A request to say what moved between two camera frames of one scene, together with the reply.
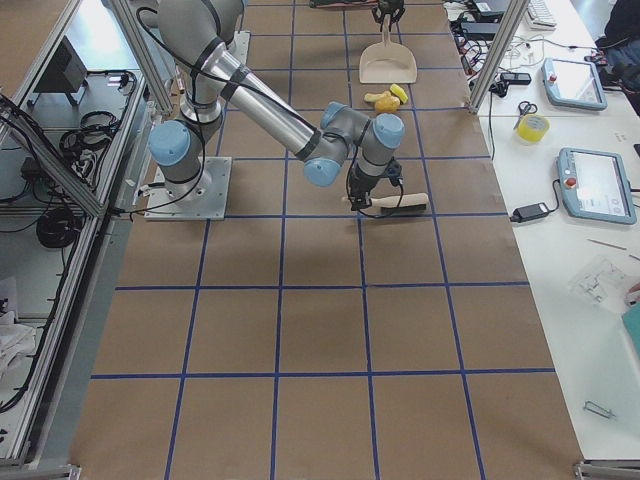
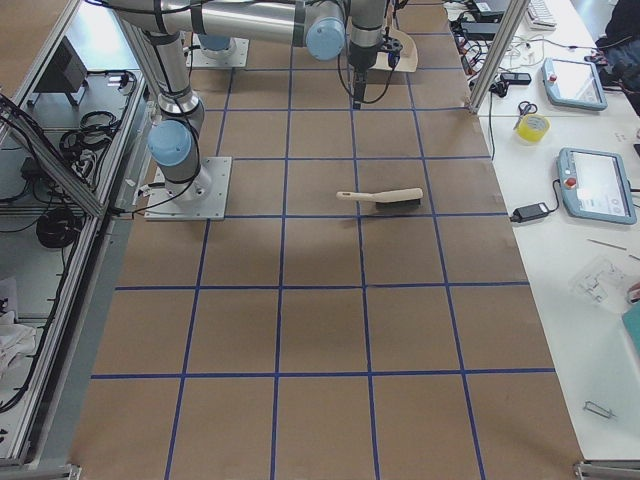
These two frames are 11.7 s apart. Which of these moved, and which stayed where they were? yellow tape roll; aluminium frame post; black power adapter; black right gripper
Moved: black right gripper
Stayed: black power adapter; yellow tape roll; aluminium frame post
